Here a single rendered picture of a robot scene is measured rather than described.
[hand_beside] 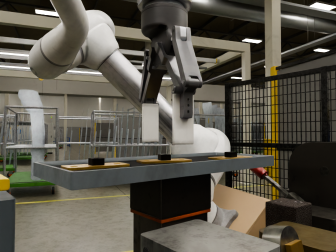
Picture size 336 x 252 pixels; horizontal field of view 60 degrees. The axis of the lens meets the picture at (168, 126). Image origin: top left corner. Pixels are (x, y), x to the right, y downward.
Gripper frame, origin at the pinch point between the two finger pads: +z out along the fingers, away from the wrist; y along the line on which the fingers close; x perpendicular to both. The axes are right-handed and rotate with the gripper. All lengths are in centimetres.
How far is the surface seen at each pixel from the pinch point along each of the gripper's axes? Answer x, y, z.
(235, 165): 9.4, 5.7, 4.5
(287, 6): 665, -626, -396
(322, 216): 21.2, 11.3, 12.1
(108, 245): 47, -277, 120
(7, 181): -20.9, 10.6, 4.3
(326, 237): 13.7, 17.9, 12.1
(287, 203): 16.2, 9.4, 10.1
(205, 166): 3.1, 7.6, 4.2
